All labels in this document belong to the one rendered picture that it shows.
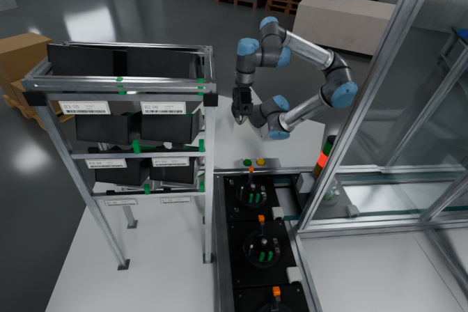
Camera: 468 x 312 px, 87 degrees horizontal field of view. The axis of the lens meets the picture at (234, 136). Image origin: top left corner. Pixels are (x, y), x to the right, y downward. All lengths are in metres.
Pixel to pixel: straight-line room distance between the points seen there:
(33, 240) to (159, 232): 1.44
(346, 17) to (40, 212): 5.47
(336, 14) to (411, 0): 5.09
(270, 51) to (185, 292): 0.93
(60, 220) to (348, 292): 2.09
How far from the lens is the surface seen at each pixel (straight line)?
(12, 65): 3.54
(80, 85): 0.55
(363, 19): 5.74
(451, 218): 1.54
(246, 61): 0.93
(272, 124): 1.40
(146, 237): 1.20
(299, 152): 1.59
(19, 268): 2.42
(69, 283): 1.21
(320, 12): 5.72
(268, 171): 1.28
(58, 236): 2.43
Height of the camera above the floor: 1.90
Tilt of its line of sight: 41 degrees down
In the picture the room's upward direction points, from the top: 6 degrees clockwise
